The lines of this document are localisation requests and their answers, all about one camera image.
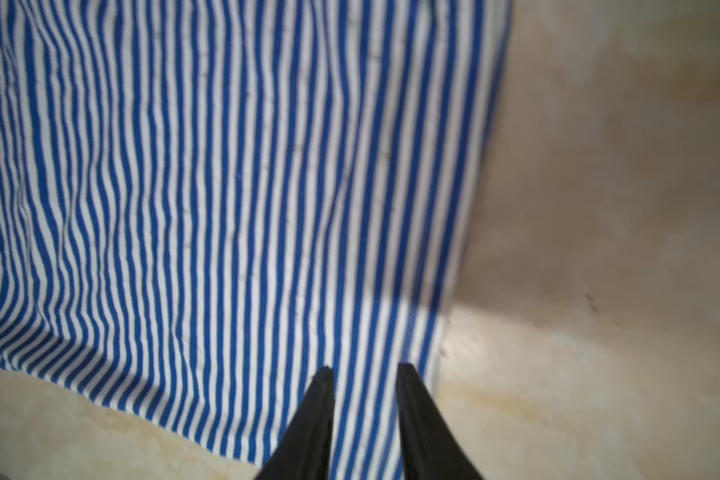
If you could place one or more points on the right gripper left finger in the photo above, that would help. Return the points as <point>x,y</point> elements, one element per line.
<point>304,451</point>

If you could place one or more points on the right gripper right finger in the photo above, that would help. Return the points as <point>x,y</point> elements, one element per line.
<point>429,449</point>

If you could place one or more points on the striped tank top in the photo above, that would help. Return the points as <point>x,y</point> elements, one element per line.
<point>204,202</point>

